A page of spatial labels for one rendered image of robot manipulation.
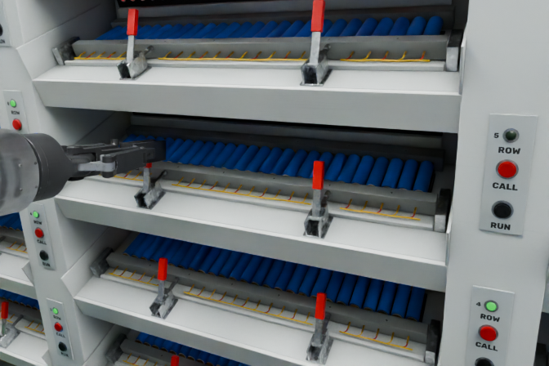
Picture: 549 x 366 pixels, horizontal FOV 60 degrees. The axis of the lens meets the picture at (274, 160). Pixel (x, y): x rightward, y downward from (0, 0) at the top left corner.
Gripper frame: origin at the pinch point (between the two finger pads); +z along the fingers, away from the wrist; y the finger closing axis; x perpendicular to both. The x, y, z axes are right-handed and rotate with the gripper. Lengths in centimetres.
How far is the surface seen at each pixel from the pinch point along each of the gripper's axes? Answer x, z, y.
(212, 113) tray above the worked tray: 6.3, -2.0, 12.8
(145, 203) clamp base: -7.4, -0.4, 0.8
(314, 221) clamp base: -7.0, 2.3, 26.0
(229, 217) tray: -8.0, 1.1, 14.1
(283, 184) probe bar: -3.2, 5.0, 20.2
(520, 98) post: 9.6, -3.9, 47.7
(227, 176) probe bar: -3.2, 5.0, 11.2
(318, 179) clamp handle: -1.1, 0.5, 26.7
